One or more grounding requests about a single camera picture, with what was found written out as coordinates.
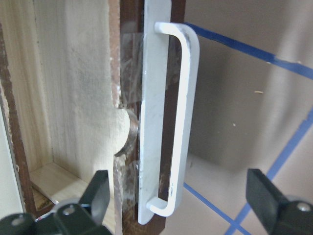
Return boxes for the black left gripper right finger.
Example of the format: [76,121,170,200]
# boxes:
[246,168,313,235]

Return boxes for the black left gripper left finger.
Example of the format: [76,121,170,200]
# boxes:
[0,170,110,235]

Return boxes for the dark brown wooden drawer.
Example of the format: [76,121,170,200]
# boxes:
[0,0,188,235]

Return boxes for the white plastic drawer handle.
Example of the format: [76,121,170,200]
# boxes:
[138,0,200,225]

